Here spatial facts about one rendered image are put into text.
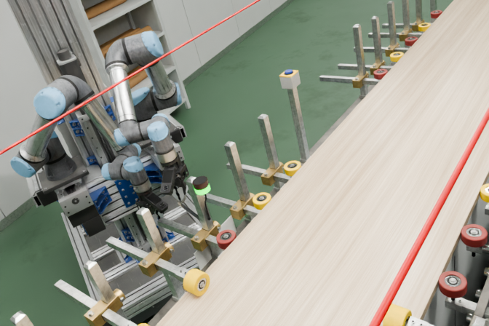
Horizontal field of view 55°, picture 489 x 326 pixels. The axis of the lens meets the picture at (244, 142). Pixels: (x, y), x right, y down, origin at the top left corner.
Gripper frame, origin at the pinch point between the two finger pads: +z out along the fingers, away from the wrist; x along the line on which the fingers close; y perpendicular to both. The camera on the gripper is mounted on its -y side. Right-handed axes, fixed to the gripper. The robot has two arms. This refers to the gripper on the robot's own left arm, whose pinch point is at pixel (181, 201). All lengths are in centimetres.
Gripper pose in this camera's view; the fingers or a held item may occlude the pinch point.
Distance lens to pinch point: 195.6
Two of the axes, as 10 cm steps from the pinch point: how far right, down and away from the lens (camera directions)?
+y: 2.8, -5.5, 7.9
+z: 2.3, 8.4, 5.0
